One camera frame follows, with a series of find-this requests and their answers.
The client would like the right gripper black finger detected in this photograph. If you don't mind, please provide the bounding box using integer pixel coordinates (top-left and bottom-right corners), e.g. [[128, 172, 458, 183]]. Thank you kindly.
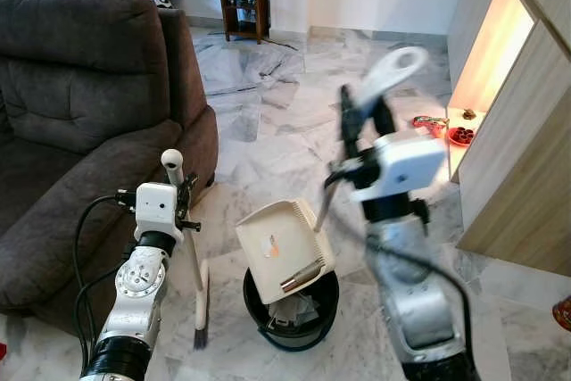
[[371, 95, 398, 139], [339, 85, 360, 166]]

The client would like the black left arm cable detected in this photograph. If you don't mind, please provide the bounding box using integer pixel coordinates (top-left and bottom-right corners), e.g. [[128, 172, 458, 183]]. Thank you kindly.
[[73, 189, 139, 373]]

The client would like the dark brown sofa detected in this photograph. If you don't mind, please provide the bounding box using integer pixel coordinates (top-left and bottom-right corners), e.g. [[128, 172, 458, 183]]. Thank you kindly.
[[0, 0, 219, 337]]

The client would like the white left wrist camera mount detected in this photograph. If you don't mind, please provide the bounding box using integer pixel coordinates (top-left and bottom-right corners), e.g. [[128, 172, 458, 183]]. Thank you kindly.
[[134, 182, 186, 245]]

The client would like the light oak cabinet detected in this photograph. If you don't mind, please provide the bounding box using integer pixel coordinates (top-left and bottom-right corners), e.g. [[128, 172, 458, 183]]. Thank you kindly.
[[444, 0, 571, 277]]

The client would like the red plate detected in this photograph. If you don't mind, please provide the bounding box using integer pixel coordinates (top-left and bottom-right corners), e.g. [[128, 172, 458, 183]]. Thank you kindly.
[[446, 125, 474, 147]]

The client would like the cream long-handled dustpan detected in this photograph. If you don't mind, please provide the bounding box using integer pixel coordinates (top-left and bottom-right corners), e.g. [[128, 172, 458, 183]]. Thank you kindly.
[[235, 45, 432, 305]]

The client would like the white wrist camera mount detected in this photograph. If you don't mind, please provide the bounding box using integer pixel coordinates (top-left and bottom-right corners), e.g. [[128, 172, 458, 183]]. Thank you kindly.
[[357, 131, 449, 205], [134, 182, 186, 245]]

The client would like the brown metallic cylinder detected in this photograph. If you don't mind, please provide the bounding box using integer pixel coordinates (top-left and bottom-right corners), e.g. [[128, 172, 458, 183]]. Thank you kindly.
[[281, 259, 327, 294]]

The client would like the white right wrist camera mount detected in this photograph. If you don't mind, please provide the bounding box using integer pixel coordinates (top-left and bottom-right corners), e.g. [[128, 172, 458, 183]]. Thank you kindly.
[[357, 131, 449, 205]]

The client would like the black trash bin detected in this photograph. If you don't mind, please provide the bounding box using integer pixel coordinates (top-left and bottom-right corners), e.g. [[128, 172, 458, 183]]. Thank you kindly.
[[243, 265, 341, 352]]

